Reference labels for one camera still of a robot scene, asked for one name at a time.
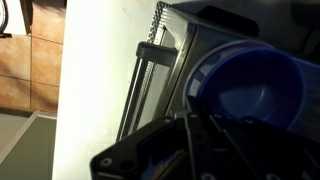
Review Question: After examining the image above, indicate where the blue purple plastic bowl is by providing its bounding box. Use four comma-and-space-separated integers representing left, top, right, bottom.
183, 40, 320, 142

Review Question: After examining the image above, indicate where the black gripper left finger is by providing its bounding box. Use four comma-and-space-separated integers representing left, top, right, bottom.
90, 115, 197, 180

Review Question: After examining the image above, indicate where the silver toaster oven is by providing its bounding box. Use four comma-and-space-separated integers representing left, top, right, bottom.
117, 0, 319, 139

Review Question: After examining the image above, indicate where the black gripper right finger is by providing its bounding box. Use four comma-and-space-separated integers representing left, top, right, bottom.
185, 96, 320, 180

